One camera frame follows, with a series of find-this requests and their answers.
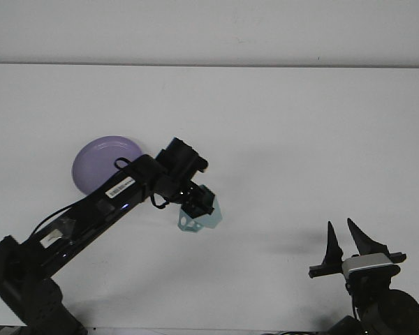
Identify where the pale purple round plate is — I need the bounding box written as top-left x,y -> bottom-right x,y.
71,135 -> 144,197

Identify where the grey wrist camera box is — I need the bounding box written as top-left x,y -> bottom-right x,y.
341,253 -> 396,277

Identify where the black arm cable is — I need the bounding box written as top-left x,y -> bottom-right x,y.
345,278 -> 360,319
31,157 -> 170,239

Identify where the pale blue angular cup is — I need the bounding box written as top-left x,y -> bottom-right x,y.
177,185 -> 224,233

